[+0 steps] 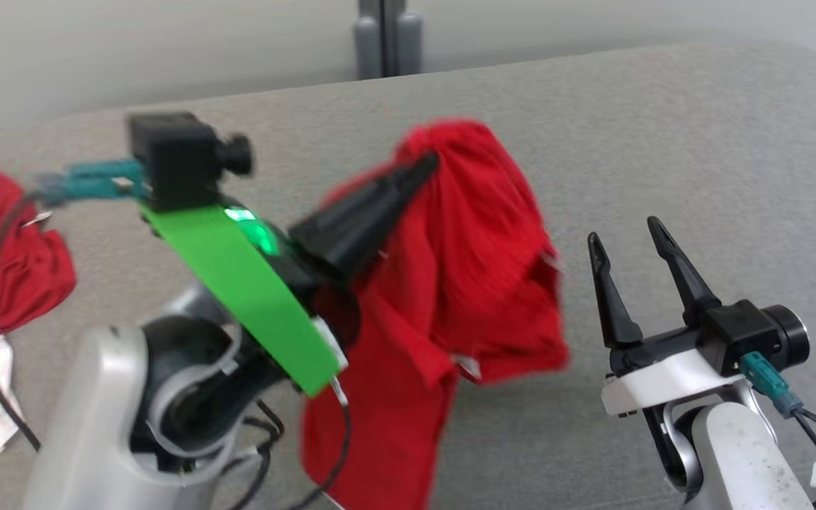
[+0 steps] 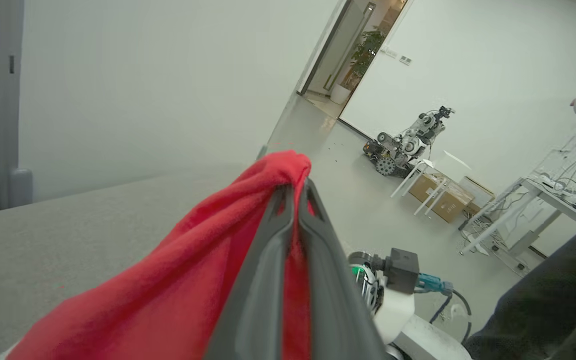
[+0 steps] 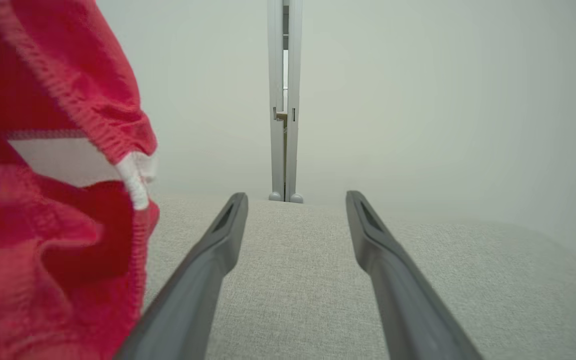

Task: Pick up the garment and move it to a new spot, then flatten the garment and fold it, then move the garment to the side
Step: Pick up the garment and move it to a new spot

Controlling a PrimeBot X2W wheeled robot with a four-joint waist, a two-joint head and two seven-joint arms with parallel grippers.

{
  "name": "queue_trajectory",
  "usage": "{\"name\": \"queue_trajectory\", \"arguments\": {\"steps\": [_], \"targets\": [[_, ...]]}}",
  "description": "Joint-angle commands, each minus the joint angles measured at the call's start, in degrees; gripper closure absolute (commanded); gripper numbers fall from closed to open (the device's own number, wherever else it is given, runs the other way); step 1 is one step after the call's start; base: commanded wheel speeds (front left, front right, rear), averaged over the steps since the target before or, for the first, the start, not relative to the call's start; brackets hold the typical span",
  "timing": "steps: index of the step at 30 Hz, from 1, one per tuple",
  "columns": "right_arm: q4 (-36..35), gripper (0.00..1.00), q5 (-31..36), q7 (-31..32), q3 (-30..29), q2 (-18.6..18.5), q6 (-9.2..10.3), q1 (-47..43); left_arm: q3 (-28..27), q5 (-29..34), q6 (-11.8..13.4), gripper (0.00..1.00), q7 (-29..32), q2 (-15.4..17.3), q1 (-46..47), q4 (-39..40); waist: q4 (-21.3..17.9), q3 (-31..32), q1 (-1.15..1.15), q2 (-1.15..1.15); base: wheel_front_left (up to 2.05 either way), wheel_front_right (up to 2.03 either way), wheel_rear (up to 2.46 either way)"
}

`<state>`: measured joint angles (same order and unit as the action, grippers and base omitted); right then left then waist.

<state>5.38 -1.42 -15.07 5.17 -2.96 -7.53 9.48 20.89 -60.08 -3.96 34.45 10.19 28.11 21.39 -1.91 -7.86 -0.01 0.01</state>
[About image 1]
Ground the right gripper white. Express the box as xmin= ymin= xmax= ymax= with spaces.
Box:
xmin=587 ymin=216 xmax=745 ymax=419

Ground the thin black left gripper cable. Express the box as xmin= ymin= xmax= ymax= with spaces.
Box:
xmin=288 ymin=379 xmax=353 ymax=510

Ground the teal camera connector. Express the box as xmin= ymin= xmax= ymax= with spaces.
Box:
xmin=36 ymin=159 xmax=147 ymax=206
xmin=739 ymin=352 xmax=804 ymax=419

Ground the teal right camera connector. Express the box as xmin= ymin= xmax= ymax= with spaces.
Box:
xmin=739 ymin=352 xmax=804 ymax=419

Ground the plain red garment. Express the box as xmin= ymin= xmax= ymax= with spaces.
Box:
xmin=300 ymin=119 xmax=570 ymax=510

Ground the red white basketball jersey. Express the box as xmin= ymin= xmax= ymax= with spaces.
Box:
xmin=0 ymin=170 xmax=77 ymax=454

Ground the teal left camera connector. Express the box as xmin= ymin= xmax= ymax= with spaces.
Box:
xmin=36 ymin=159 xmax=147 ymax=206

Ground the grey fabric sofa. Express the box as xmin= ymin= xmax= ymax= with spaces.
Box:
xmin=0 ymin=42 xmax=816 ymax=510

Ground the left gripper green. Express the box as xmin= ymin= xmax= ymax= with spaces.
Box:
xmin=140 ymin=152 xmax=441 ymax=397

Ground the grey upright post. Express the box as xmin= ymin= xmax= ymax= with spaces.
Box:
xmin=353 ymin=0 xmax=424 ymax=79

